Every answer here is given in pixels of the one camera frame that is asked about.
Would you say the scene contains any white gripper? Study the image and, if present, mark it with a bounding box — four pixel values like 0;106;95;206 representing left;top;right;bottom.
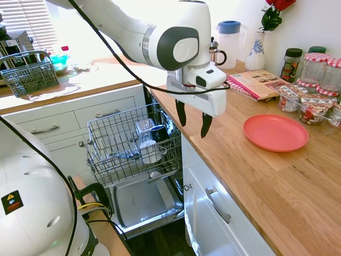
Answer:
166;69;228;139

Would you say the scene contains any pink round plate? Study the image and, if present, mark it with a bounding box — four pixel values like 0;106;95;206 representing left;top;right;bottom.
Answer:
243;114;309;153

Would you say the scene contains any built-in dishwasher body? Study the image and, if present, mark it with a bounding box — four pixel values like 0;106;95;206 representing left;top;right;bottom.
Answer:
143;84;185;205

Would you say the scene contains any stainless dishwasher door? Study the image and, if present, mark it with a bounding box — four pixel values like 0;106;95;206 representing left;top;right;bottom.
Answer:
105;175;185;238

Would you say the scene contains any dark blue mug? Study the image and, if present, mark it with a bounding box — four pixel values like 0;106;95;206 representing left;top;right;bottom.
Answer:
149;124;170;143

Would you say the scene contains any clear drinking glass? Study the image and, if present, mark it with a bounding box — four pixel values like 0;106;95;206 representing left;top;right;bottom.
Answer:
135;119;156;142

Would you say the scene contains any red gingham book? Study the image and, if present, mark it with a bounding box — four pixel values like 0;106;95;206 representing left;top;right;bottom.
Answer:
226;75;259;101

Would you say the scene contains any plain white cup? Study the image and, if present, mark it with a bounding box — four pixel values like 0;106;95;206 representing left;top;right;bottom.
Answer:
139;140;164;165

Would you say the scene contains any glass french press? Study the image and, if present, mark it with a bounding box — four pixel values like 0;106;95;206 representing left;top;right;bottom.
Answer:
209;36;228;68

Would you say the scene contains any open cookbook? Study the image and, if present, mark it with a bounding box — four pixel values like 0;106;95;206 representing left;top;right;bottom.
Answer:
228;69;290;102

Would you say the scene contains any clear pitcher with blue lid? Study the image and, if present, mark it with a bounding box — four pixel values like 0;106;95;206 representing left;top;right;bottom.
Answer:
215;20;249;70

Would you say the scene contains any plastic snack pot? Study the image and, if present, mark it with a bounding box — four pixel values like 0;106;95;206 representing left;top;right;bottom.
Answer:
298;95;335;126
329;102;341;129
275;85;307;113

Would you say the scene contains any jar with dark lid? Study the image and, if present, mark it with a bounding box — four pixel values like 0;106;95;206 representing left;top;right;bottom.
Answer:
280;47;303;83

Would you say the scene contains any short jar gingham lid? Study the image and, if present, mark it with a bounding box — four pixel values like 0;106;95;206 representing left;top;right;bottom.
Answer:
315;85;340;98
296;78;321;93

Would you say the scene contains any black clamp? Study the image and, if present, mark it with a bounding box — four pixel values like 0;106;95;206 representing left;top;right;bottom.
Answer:
67;175;113;214

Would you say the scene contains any red roses bouquet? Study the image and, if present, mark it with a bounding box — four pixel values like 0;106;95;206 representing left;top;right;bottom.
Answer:
259;0;297;34

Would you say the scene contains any tall jar gingham lid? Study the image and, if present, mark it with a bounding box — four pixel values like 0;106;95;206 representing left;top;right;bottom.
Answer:
300;52;332;85
323;58;341;93

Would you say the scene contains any green glass bowl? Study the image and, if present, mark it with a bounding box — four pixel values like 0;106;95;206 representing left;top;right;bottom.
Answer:
48;54;71;76

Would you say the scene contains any wooden robot mounting board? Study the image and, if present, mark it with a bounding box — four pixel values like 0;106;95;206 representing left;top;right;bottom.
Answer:
71;174;132;256

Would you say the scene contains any grey plastic cutlery basket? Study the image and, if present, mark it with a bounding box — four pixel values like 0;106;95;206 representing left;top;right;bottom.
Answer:
0;50;61;98

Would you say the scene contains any white window blind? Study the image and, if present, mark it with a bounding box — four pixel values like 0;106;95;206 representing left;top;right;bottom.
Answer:
0;0;59;52

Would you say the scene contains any stainless countertop appliance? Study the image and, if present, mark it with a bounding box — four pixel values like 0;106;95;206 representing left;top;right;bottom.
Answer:
0;29;36;86

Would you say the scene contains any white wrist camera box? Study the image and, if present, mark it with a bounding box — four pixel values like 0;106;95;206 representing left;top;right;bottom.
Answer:
187;61;228;90

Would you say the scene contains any long metal drawer handle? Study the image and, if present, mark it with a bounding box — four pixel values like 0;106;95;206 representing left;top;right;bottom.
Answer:
205;187;232;225

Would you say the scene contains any metal wire dishwasher rack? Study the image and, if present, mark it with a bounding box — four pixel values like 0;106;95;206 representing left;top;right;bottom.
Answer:
86;103;182;187

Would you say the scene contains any yellow cable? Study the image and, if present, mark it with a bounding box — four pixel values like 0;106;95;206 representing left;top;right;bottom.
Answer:
78;202;108;211

